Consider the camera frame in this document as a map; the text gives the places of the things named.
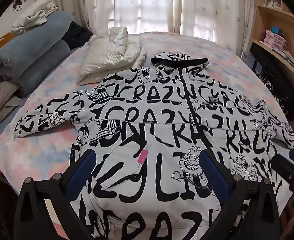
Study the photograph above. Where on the cream puffer jacket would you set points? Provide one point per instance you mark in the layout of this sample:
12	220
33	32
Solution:
104	57

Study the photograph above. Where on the pink drawer boxes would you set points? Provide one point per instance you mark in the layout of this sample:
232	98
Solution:
275	40

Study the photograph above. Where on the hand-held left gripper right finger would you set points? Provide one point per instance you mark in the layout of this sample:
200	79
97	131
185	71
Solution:
213	175

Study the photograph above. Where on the light wooden shelf desk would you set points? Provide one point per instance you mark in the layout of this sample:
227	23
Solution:
264	17

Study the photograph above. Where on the small blue box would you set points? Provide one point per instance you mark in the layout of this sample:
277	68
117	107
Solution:
276	29

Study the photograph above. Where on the row of books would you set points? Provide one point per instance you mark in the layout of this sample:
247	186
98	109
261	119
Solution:
273	1

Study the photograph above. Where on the white clothes pile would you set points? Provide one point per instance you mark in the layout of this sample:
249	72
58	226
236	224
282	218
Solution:
34	12

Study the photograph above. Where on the papers on desk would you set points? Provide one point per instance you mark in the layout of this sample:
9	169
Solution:
291	60

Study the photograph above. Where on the black and white printed jacket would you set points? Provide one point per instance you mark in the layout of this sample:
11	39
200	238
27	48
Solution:
147	120

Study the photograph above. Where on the white sheer curtain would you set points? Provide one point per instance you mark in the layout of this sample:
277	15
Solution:
149	5

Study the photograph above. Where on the blue and white box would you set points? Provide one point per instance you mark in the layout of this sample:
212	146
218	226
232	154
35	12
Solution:
249	61

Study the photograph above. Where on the blue rolled duvet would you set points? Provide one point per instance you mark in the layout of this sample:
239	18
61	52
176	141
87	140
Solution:
32	47

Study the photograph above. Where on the black garment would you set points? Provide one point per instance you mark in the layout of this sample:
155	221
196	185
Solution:
77	33

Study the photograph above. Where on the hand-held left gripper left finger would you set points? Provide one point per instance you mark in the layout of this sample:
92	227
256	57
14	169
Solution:
83	175

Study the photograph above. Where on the grey beige cloth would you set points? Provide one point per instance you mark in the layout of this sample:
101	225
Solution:
2	100

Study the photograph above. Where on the cartoon face wall sticker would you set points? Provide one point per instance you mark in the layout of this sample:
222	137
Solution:
20	5

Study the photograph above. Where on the black bag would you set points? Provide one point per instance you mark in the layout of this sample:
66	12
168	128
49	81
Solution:
279	87

